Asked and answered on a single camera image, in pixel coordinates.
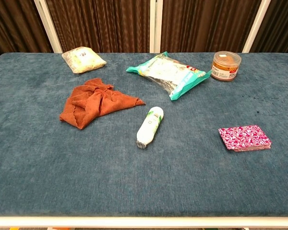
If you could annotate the pink patterned packet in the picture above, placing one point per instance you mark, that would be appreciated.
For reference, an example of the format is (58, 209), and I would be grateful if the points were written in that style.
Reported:
(243, 137)

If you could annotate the white plastic bottle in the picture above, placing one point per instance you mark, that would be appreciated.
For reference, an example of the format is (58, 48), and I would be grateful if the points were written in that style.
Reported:
(148, 127)

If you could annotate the white table frame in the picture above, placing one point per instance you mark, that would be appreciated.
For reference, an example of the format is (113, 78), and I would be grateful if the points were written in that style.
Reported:
(144, 221)

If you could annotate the blue velvet table cover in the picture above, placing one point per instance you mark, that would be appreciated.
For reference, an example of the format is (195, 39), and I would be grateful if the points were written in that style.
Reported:
(144, 179)

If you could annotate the orange crumpled towel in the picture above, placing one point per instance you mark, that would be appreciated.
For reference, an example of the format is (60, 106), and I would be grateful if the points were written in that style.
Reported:
(98, 103)

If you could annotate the teal snack bag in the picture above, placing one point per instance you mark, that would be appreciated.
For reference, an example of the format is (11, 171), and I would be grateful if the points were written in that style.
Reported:
(168, 74)

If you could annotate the clear bag of pale food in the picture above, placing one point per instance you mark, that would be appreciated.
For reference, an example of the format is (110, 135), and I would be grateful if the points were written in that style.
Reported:
(82, 60)

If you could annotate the clear jar with orange snacks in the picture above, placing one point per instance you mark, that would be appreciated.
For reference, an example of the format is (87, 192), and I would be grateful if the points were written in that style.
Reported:
(225, 69)

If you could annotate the brown pleated curtain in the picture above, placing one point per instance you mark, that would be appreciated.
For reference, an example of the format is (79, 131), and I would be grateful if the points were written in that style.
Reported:
(100, 24)
(206, 24)
(14, 24)
(280, 26)

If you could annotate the white screen post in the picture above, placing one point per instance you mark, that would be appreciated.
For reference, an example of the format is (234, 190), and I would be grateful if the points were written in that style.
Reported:
(48, 26)
(156, 26)
(256, 26)

